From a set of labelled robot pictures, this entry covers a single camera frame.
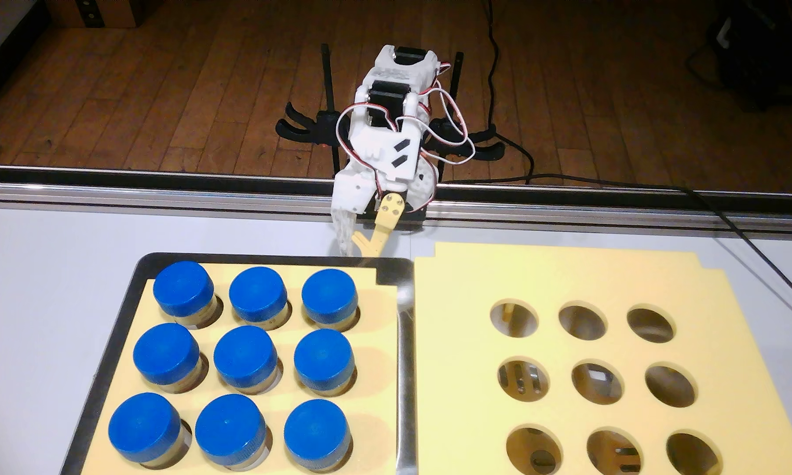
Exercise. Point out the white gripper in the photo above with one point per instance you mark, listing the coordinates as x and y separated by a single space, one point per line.
354 195

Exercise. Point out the blue capped test tube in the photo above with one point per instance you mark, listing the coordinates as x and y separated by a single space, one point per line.
258 295
183 289
245 356
230 430
166 354
317 434
144 427
324 359
330 297

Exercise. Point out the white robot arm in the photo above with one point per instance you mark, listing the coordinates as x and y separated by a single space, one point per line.
396 72

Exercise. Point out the small yellow foam rack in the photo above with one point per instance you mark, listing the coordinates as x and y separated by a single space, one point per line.
376 396

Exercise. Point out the metal tray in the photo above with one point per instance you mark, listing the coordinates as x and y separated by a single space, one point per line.
407 396

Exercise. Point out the large yellow foam rack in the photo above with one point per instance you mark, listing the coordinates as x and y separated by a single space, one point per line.
448 422

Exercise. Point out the black bag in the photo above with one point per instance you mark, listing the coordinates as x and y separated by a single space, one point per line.
765 53

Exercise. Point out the aluminium table rail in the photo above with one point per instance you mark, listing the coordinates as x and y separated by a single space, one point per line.
105 194

